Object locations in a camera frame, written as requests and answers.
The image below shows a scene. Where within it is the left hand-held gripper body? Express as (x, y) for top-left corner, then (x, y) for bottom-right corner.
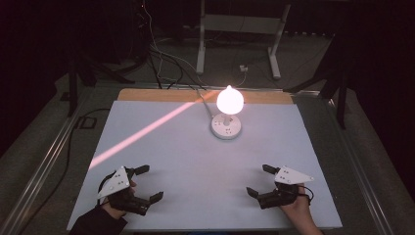
(96, 165), (152, 216)

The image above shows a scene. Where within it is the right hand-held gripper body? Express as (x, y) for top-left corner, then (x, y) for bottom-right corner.
(256, 165), (315, 211)

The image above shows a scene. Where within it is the person's right hand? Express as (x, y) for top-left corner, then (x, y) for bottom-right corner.
(279, 183), (311, 219)

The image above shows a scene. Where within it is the white table mat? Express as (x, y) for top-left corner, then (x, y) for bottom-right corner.
(67, 99), (344, 232)

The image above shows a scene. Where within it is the round white power socket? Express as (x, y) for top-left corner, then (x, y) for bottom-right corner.
(209, 113), (244, 141)

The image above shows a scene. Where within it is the glowing white plug-in lamp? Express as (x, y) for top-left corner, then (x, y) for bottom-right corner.
(215, 84), (246, 127)

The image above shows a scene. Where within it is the black tripod stand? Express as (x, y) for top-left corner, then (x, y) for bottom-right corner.
(283, 30), (351, 130)
(66, 52), (136, 118)

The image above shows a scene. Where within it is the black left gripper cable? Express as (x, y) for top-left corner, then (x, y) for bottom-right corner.
(97, 171), (115, 208)

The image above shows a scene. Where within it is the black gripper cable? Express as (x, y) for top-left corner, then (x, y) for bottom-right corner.
(97, 171), (115, 208)
(297, 185), (315, 207)

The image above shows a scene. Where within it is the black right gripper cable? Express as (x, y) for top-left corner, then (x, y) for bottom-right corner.
(297, 185), (315, 207)

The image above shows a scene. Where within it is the black floor cable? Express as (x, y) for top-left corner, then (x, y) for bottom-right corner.
(18, 108), (112, 235)

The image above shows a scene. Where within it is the aluminium frame rail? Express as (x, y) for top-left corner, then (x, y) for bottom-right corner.
(0, 87), (96, 235)
(321, 94), (396, 235)

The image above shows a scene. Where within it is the grey socket cable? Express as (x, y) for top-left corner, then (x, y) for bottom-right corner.
(148, 19), (217, 119)

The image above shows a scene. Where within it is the black cable bundle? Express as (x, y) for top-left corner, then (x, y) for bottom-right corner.
(147, 47), (208, 91)

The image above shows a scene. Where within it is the white metal stand frame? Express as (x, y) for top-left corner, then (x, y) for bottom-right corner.
(195, 0), (293, 80)

